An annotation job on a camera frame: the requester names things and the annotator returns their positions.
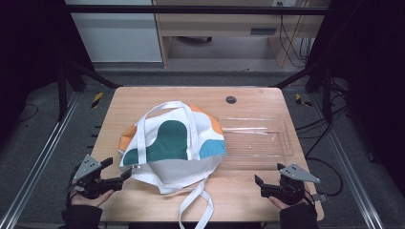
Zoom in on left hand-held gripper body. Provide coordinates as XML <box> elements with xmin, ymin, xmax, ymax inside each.
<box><xmin>72</xmin><ymin>155</ymin><xmax>122</xmax><ymax>200</ymax></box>

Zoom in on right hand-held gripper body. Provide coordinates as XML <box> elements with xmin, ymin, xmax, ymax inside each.
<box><xmin>261</xmin><ymin>163</ymin><xmax>321</xmax><ymax>205</ymax></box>

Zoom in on white patterned tote bag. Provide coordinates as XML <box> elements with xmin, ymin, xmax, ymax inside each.
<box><xmin>117</xmin><ymin>100</ymin><xmax>227</xmax><ymax>229</ymax></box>

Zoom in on person's right hand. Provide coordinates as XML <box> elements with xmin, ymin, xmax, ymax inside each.
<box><xmin>267</xmin><ymin>197</ymin><xmax>314</xmax><ymax>211</ymax></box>

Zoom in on person's left hand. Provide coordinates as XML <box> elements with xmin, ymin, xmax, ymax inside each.
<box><xmin>70</xmin><ymin>190</ymin><xmax>116</xmax><ymax>208</ymax></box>

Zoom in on clear plastic tray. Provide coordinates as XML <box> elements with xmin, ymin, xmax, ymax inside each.
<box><xmin>217</xmin><ymin>116</ymin><xmax>295</xmax><ymax>170</ymax></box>

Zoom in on yellow black tape strip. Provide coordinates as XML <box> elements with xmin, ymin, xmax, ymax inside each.
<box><xmin>91</xmin><ymin>92</ymin><xmax>104</xmax><ymax>109</ymax></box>
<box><xmin>294</xmin><ymin>93</ymin><xmax>313</xmax><ymax>108</ymax></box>

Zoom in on black curtain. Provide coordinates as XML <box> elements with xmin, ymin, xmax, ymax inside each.
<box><xmin>0</xmin><ymin>0</ymin><xmax>94</xmax><ymax>144</ymax></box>
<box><xmin>313</xmin><ymin>0</ymin><xmax>405</xmax><ymax>192</ymax></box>

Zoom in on white cabinet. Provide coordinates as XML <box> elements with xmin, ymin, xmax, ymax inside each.
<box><xmin>64</xmin><ymin>0</ymin><xmax>163</xmax><ymax>64</ymax></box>

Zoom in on wooden desk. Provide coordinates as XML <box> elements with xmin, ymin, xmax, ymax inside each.
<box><xmin>152</xmin><ymin>0</ymin><xmax>330</xmax><ymax>69</ymax></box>

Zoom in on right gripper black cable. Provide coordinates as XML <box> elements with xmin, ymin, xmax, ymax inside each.
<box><xmin>302</xmin><ymin>190</ymin><xmax>317</xmax><ymax>208</ymax></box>

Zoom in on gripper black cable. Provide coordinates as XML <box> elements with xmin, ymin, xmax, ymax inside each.
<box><xmin>302</xmin><ymin>190</ymin><xmax>317</xmax><ymax>208</ymax></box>
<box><xmin>65</xmin><ymin>163</ymin><xmax>80</xmax><ymax>208</ymax></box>

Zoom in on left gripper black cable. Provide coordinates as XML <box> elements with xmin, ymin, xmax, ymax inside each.
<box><xmin>65</xmin><ymin>163</ymin><xmax>80</xmax><ymax>208</ymax></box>

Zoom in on looped black floor cable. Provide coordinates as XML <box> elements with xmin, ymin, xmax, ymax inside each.
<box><xmin>305</xmin><ymin>122</ymin><xmax>345</xmax><ymax>198</ymax></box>

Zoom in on aluminium floor rail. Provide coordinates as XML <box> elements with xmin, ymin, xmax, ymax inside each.
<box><xmin>309</xmin><ymin>93</ymin><xmax>386</xmax><ymax>229</ymax></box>
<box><xmin>0</xmin><ymin>91</ymin><xmax>82</xmax><ymax>229</ymax></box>

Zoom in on black floor cable bundle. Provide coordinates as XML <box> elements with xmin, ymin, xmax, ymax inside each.
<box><xmin>294</xmin><ymin>106</ymin><xmax>350</xmax><ymax>139</ymax></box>

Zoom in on black frame post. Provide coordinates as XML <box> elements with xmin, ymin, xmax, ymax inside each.
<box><xmin>57</xmin><ymin>63</ymin><xmax>69</xmax><ymax>122</ymax></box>

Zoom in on thin black floor cable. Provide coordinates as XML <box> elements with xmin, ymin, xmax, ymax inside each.
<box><xmin>17</xmin><ymin>103</ymin><xmax>40</xmax><ymax>123</ymax></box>

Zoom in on black diagonal frame strut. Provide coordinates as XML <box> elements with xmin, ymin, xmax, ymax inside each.
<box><xmin>270</xmin><ymin>65</ymin><xmax>323</xmax><ymax>90</ymax></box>
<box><xmin>68</xmin><ymin>61</ymin><xmax>123</xmax><ymax>90</ymax></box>

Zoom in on hanging black cables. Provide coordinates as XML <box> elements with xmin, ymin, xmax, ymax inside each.
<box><xmin>278</xmin><ymin>1</ymin><xmax>314</xmax><ymax>69</ymax></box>

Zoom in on black horizontal frame bar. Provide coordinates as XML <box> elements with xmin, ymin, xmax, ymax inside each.
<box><xmin>63</xmin><ymin>4</ymin><xmax>332</xmax><ymax>16</ymax></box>

